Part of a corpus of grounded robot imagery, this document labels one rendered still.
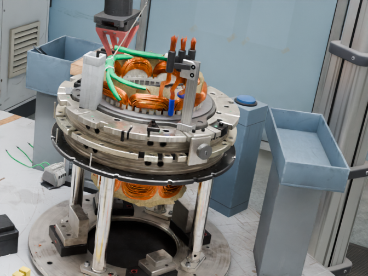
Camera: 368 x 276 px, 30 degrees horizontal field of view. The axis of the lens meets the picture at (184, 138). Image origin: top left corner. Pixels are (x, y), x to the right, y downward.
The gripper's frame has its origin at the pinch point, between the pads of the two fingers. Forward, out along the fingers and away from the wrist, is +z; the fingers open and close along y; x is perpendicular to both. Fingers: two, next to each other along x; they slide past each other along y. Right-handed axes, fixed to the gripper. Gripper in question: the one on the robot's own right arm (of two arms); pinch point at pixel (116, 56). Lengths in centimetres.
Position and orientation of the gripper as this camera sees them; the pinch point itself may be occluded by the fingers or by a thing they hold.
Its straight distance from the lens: 144.5
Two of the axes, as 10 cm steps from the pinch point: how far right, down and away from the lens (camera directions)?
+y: -3.2, 3.7, -8.7
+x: 9.4, 2.1, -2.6
